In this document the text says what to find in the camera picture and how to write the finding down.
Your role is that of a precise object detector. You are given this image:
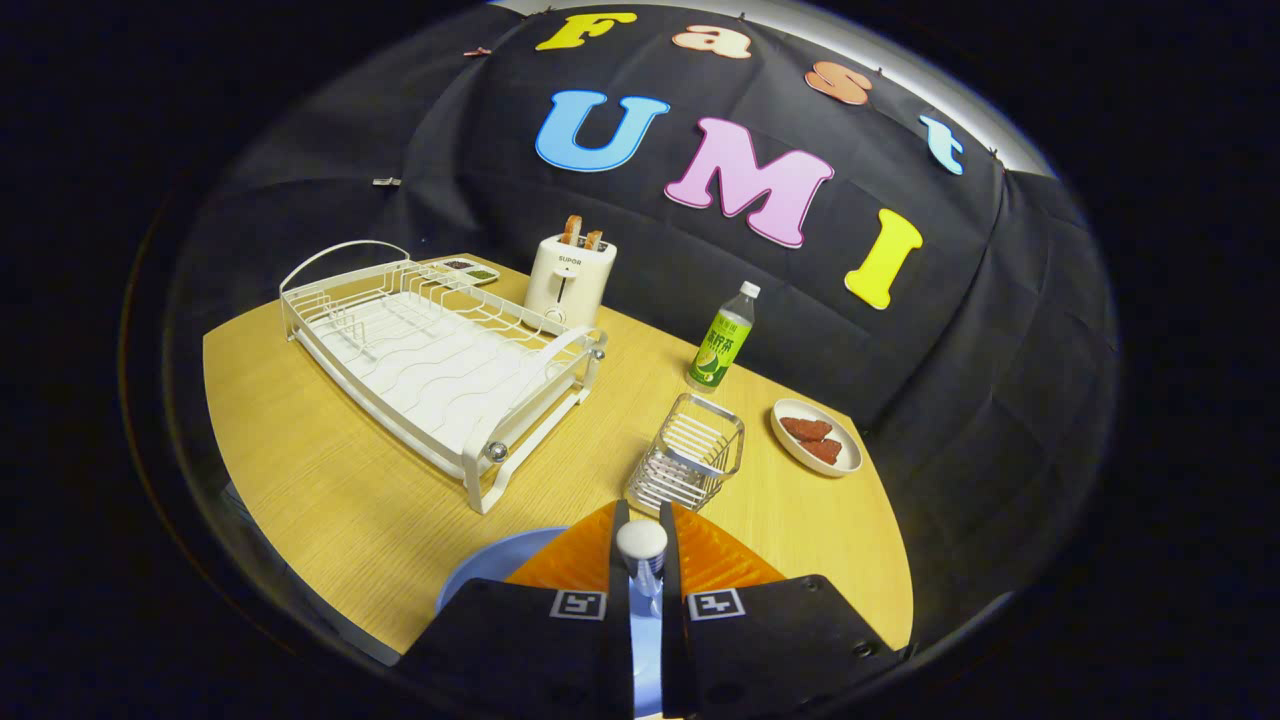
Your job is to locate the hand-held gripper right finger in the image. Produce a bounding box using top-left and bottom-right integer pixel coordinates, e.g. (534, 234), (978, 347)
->
(658, 500), (906, 719)

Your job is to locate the white wire dish rack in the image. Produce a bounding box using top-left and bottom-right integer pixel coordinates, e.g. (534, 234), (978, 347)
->
(280, 240), (608, 515)

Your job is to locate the checked handle spoon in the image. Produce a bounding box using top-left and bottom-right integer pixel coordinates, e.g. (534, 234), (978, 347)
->
(615, 520), (669, 621)

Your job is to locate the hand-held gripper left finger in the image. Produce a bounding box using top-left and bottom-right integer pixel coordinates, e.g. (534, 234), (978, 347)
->
(400, 500), (633, 720)

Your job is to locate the green label drink bottle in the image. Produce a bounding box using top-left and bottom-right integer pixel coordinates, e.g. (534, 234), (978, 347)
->
(686, 281), (761, 394)

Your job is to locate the white toaster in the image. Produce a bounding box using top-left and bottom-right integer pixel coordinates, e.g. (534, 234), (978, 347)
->
(524, 233), (618, 329)

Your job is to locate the metal wire basket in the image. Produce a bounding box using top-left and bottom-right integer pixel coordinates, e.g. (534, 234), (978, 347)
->
(625, 393), (746, 513)

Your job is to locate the black backdrop cloth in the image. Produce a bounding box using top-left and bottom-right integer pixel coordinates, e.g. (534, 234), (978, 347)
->
(165, 5), (1119, 641)

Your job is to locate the white round plate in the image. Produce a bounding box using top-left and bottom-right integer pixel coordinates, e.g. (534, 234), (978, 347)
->
(770, 399), (863, 478)

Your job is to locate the blue plate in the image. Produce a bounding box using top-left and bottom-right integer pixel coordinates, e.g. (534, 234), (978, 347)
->
(436, 527), (665, 719)

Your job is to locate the white compartment snack dish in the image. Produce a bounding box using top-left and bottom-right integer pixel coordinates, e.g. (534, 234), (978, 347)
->
(425, 256), (501, 287)

